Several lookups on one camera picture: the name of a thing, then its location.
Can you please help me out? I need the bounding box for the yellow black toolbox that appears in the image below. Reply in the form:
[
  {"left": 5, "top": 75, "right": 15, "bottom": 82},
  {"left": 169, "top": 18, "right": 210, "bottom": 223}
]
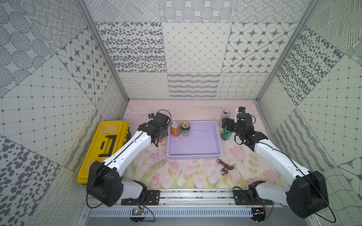
[{"left": 77, "top": 121, "right": 131, "bottom": 185}]

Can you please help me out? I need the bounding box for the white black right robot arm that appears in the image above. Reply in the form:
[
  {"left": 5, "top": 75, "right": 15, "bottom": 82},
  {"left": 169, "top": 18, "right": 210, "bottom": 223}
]
[{"left": 222, "top": 107, "right": 330, "bottom": 218}]

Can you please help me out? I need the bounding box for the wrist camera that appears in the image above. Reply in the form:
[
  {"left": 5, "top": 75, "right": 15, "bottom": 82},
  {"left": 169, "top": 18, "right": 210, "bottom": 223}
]
[
  {"left": 148, "top": 113, "right": 155, "bottom": 119},
  {"left": 237, "top": 106, "right": 246, "bottom": 113}
]

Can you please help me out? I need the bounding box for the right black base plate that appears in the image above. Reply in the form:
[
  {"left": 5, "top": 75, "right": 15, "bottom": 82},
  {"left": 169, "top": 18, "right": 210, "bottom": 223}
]
[{"left": 232, "top": 188, "right": 273, "bottom": 206}]

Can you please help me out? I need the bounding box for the lilac perforated plastic basket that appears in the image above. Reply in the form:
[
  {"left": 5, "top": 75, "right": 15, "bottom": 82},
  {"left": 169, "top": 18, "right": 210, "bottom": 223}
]
[{"left": 167, "top": 121, "right": 223, "bottom": 160}]

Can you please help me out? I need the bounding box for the green soda can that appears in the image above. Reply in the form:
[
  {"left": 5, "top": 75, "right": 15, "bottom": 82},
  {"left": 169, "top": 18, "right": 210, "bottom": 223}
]
[{"left": 221, "top": 128, "right": 233, "bottom": 141}]

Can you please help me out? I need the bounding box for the white energy can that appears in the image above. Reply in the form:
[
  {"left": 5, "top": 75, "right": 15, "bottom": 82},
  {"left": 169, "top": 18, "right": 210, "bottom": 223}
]
[{"left": 219, "top": 110, "right": 231, "bottom": 127}]

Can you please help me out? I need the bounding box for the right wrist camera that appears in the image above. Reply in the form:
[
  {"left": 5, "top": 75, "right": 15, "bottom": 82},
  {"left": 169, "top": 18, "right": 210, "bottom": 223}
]
[{"left": 237, "top": 106, "right": 246, "bottom": 113}]

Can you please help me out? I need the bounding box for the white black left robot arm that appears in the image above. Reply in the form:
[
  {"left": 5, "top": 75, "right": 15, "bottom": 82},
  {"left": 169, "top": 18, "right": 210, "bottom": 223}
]
[{"left": 86, "top": 109, "right": 172, "bottom": 207}]

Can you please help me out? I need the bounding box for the orange soda can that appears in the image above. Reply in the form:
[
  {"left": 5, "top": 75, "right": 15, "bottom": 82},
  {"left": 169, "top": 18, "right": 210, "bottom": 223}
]
[{"left": 171, "top": 121, "right": 181, "bottom": 137}]

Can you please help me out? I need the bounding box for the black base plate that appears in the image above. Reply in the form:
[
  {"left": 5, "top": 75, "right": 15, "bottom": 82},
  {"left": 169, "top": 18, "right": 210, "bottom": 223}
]
[
  {"left": 121, "top": 190, "right": 160, "bottom": 206},
  {"left": 232, "top": 188, "right": 273, "bottom": 206}
]

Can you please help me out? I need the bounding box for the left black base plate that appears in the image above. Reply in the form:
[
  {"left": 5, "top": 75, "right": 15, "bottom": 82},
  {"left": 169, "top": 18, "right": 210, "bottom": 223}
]
[{"left": 121, "top": 190, "right": 160, "bottom": 206}]

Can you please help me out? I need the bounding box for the aluminium rail frame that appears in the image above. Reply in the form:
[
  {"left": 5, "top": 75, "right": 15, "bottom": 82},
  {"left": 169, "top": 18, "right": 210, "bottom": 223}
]
[{"left": 74, "top": 188, "right": 320, "bottom": 226}]

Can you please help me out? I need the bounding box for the green gold-top can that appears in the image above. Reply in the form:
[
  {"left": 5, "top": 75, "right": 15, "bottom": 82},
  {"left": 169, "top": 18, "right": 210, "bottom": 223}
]
[{"left": 181, "top": 121, "right": 190, "bottom": 136}]

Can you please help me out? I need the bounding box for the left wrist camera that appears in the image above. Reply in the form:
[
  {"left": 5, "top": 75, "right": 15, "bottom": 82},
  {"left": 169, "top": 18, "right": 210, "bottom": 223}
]
[{"left": 148, "top": 113, "right": 155, "bottom": 119}]

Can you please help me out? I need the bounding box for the brown metal hand tool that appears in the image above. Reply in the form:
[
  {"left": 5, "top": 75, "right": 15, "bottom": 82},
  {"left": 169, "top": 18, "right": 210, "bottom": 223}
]
[{"left": 216, "top": 159, "right": 236, "bottom": 176}]

